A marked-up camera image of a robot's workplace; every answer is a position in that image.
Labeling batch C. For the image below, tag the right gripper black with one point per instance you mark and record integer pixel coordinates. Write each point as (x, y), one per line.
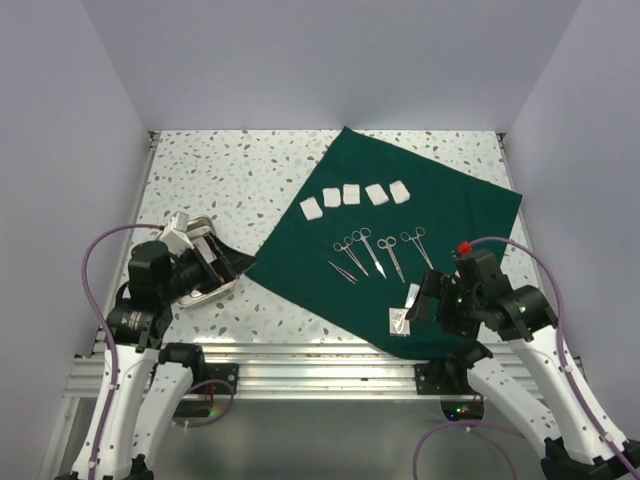
(432, 286)

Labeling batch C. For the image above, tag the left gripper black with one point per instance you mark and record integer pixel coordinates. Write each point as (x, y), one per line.
(217, 271)

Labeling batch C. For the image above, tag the white sterile packet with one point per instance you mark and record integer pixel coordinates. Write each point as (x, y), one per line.
(412, 293)

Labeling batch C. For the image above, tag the steel scissors medium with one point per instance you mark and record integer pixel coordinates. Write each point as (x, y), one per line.
(388, 244)

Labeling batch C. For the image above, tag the large steel surgical scissors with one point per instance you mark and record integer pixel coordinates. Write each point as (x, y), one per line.
(362, 235)

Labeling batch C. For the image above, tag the steel tweezers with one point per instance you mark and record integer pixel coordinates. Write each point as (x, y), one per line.
(348, 276)

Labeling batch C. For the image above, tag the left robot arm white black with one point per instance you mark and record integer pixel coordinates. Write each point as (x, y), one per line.
(145, 378)

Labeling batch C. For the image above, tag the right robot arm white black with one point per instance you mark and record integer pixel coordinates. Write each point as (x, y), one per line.
(566, 425)

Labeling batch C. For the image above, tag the green surgical drape cloth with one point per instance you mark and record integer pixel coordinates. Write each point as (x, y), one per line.
(368, 222)

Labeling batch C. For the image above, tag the stainless steel instrument tray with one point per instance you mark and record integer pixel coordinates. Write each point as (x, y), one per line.
(200, 228)

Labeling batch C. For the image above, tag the white gauze pad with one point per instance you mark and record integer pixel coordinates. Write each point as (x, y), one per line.
(351, 194)
(311, 209)
(399, 192)
(376, 194)
(332, 197)

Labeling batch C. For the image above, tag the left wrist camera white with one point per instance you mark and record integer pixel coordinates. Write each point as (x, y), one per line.
(174, 234)

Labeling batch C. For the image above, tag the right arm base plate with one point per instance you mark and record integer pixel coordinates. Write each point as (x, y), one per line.
(448, 377)

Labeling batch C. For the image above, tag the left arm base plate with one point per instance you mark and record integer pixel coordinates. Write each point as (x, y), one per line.
(171, 381)

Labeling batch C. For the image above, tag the aluminium rail frame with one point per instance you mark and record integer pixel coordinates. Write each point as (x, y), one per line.
(315, 371)

